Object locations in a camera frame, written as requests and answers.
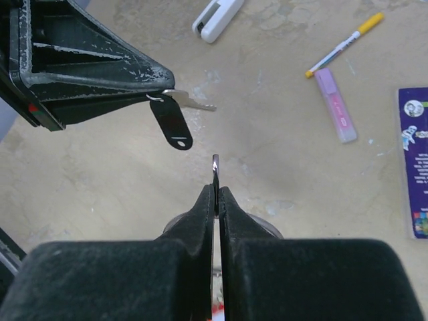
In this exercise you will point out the pink translucent lead case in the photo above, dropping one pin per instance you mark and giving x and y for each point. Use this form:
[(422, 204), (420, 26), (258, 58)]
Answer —
[(335, 104)]

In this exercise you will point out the white stapler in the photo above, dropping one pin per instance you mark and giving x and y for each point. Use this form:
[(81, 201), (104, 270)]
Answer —
[(215, 18)]

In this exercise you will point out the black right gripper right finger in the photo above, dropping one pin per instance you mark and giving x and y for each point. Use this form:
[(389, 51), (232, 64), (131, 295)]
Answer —
[(270, 278)]

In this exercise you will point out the large metal keyring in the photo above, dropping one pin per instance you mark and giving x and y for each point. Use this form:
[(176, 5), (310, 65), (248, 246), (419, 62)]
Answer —
[(216, 187)]

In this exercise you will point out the silver key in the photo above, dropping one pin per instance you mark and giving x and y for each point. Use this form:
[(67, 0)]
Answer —
[(183, 99)]

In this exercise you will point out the purple paperback book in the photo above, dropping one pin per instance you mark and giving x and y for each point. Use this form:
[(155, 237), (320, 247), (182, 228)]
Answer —
[(412, 118)]

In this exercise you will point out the black white key tag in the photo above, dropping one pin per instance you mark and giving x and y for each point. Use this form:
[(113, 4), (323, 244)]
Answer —
[(171, 121)]

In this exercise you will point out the yellow capped marker pen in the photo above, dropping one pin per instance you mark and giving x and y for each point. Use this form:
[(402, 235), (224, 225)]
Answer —
[(361, 30)]

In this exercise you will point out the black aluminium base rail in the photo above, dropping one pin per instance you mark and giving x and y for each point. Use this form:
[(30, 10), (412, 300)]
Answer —
[(11, 259)]

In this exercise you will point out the red key tag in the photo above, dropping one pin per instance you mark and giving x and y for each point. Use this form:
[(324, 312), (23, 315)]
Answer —
[(218, 313)]

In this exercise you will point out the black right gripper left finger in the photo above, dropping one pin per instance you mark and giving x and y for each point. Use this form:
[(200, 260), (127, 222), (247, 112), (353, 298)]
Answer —
[(167, 278)]

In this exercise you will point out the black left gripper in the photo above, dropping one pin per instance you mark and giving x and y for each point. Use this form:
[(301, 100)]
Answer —
[(60, 66)]

